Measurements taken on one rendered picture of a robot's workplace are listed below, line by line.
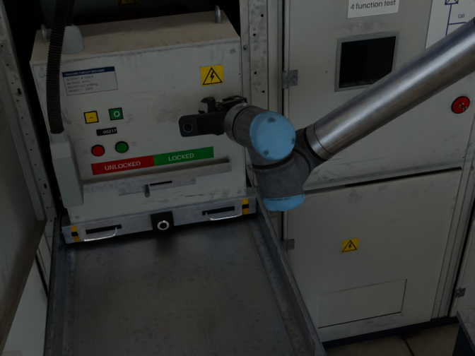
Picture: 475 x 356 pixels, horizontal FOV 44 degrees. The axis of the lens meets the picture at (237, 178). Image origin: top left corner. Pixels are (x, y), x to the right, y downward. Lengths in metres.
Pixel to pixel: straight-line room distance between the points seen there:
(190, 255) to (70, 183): 0.38
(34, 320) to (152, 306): 0.69
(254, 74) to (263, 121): 0.50
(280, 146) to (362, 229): 0.93
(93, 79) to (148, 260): 0.50
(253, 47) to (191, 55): 0.24
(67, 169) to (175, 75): 0.34
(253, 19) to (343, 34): 0.25
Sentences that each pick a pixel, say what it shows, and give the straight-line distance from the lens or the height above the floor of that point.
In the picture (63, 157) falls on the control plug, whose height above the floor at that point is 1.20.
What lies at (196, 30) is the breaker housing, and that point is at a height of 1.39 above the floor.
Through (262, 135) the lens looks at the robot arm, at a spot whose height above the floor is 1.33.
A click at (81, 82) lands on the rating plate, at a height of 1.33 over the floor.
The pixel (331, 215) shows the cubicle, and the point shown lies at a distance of 1.98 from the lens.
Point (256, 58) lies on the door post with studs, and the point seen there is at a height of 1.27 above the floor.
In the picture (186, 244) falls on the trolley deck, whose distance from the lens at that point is 1.65.
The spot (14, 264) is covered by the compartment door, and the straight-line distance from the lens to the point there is 1.66.
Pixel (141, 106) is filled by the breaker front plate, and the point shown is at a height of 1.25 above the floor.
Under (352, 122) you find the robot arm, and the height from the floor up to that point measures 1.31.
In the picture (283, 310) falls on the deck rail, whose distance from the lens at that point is 1.45.
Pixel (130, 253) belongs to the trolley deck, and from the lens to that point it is 1.65.
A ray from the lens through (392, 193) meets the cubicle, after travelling 2.02.
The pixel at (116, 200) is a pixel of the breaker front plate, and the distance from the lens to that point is 1.63.
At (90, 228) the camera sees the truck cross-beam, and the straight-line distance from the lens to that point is 1.67.
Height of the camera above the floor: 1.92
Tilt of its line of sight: 35 degrees down
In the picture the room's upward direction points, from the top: 3 degrees counter-clockwise
